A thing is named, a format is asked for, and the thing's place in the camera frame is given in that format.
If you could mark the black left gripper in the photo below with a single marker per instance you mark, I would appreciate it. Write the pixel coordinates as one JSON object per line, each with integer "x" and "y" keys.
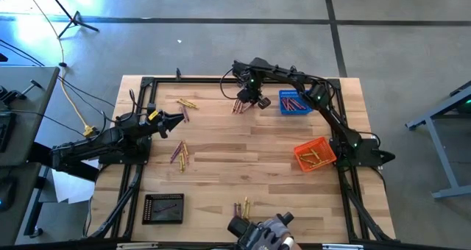
{"x": 152, "y": 124}

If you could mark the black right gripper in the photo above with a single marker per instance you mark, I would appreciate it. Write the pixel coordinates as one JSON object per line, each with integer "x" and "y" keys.
{"x": 254, "y": 87}

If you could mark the blue plastic basket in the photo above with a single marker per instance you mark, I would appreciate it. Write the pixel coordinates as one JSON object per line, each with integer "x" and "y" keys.
{"x": 294, "y": 93}

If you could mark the orange plastic basket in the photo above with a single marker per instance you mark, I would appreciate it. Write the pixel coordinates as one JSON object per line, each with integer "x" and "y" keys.
{"x": 324, "y": 147}

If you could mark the black plastic basket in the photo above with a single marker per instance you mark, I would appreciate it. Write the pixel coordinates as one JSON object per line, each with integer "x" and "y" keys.
{"x": 173, "y": 218}

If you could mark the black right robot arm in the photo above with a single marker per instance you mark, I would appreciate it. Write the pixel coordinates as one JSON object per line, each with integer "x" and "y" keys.
{"x": 287, "y": 75}

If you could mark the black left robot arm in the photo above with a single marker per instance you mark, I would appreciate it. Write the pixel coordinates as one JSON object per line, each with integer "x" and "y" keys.
{"x": 92, "y": 145}

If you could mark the yellow tape label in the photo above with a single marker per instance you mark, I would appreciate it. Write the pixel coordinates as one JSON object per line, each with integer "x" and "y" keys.
{"x": 152, "y": 115}

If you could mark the black table clamp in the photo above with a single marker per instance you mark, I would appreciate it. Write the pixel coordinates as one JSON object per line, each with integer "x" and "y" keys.
{"x": 178, "y": 73}

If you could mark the black desk support beam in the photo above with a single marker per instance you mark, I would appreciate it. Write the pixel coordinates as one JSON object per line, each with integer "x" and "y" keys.
{"x": 81, "y": 173}

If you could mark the white paper sheet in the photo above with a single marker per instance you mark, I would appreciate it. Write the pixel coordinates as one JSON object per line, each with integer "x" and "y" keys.
{"x": 70, "y": 187}

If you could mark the black handheld device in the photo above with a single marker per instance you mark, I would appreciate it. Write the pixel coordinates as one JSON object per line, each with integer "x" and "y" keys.
{"x": 239, "y": 228}

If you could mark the person's hand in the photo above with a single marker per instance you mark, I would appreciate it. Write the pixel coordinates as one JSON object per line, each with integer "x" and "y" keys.
{"x": 276, "y": 229}

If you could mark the black tripod stand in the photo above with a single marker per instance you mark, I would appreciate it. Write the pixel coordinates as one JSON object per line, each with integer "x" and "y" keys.
{"x": 75, "y": 20}

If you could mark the black desk clamp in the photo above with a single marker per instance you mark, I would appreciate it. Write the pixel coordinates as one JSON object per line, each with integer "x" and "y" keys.
{"x": 9, "y": 95}

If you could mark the black keyboard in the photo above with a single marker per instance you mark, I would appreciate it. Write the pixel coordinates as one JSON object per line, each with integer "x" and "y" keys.
{"x": 5, "y": 132}

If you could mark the black computer mouse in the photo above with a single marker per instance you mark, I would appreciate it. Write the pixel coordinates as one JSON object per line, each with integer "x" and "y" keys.
{"x": 5, "y": 195}

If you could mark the dark grey desk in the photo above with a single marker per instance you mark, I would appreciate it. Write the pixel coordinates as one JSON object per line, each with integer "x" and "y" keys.
{"x": 22, "y": 224}

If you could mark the grey metal table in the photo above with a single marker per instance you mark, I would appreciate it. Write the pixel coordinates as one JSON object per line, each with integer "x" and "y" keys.
{"x": 452, "y": 176}

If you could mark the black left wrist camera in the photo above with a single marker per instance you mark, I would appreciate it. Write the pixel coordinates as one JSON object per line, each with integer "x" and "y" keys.
{"x": 151, "y": 107}

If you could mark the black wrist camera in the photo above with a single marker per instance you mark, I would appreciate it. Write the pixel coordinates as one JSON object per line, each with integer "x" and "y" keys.
{"x": 240, "y": 70}
{"x": 151, "y": 107}

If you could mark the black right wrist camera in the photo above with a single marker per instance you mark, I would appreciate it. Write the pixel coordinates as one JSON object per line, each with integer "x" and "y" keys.
{"x": 240, "y": 70}

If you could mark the black aluminium table frame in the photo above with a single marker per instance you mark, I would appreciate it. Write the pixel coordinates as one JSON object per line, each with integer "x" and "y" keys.
{"x": 191, "y": 80}

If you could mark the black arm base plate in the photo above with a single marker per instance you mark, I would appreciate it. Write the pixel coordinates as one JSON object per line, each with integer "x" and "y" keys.
{"x": 375, "y": 158}
{"x": 121, "y": 161}

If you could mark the silver metal bracket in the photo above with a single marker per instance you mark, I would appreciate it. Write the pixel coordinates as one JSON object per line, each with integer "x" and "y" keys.
{"x": 137, "y": 245}
{"x": 342, "y": 247}

